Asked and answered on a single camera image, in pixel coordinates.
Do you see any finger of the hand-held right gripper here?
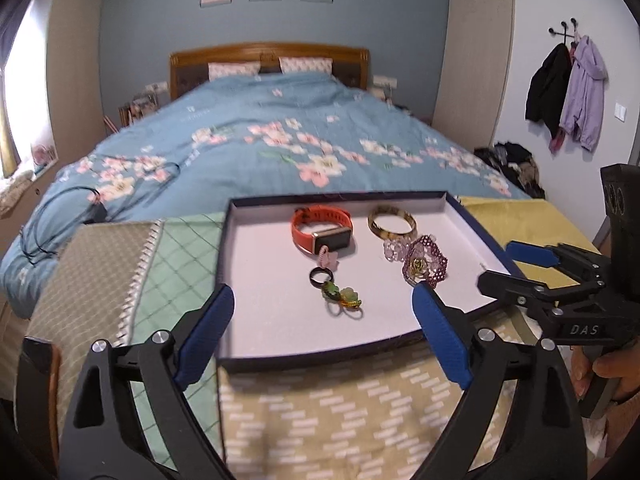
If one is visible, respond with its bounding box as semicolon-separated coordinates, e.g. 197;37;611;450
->
476;269;604;329
505;241;609;287

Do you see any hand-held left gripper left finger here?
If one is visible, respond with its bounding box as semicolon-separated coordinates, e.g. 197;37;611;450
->
59;284;236;480

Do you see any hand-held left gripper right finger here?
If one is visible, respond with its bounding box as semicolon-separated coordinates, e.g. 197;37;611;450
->
411;281;588;480

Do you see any purple bead flower bracelet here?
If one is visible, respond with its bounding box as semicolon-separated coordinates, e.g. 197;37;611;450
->
401;236;449;288

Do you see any navy jewelry tray white inside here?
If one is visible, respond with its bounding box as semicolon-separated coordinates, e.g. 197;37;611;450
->
215;190;526;375

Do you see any clear pink bead bracelet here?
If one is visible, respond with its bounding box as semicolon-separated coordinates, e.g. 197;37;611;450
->
382;234;436;263

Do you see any green yellow flower ring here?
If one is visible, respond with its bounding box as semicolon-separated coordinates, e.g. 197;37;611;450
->
336;287;364;321

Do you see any person's right hand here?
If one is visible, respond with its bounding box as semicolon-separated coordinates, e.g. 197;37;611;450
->
570;345;640;461

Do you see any yellow quilted cloth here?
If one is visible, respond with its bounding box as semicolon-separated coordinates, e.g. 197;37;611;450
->
460;195;601;291

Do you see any green checked cloth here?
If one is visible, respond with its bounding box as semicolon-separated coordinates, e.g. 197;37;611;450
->
117;212;227;346

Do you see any pile of dark clothes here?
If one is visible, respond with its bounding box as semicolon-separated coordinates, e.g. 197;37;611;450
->
472;141;546;200

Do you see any tortoiseshell bangle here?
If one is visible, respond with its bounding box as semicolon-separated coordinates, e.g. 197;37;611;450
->
367;205;417;240

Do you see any beige woven fringed cloth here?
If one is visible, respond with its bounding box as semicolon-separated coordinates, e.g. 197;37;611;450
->
25;220;166;401

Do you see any olive cloth with white dashes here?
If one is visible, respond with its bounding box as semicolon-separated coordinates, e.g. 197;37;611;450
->
217;330;481;480

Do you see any orange smartwatch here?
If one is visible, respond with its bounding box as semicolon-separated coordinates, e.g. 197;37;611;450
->
291;206;355;256

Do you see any black coat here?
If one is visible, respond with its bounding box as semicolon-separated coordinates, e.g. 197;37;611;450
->
525;42;573;139

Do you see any lilac jacket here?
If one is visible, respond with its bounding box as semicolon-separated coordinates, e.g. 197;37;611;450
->
559;35;609;153

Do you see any blue floral blanket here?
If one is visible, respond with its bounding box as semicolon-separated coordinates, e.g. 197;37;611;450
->
0;72;531;318

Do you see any group of bedside cosmetics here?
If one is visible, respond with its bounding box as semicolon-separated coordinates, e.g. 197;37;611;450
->
117;95;161;126

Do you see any fluffy beige window cushion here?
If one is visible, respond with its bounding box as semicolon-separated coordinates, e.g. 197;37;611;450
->
0;170;36;218

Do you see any white dotted pillow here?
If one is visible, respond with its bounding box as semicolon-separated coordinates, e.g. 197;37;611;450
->
207;61;262;81
279;56;334;76

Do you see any grey and yellow curtain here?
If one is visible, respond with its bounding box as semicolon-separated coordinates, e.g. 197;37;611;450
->
0;0;38;178

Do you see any wooden headboard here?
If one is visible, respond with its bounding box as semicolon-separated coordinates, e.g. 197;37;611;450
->
169;42;371;102

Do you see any black cable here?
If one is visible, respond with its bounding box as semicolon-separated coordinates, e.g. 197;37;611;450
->
20;162;181;266

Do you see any black wall coat rack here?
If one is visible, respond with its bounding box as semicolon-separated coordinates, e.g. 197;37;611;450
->
547;17;581;47

